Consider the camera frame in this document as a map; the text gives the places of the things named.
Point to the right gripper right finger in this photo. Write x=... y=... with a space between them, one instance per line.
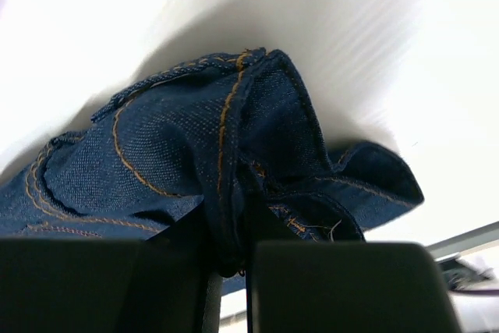
x=293 y=285

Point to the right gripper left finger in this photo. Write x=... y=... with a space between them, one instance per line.
x=164 y=284

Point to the dark blue denim trousers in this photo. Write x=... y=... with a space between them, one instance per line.
x=207 y=133

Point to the aluminium rail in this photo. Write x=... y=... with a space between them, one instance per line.
x=465 y=241

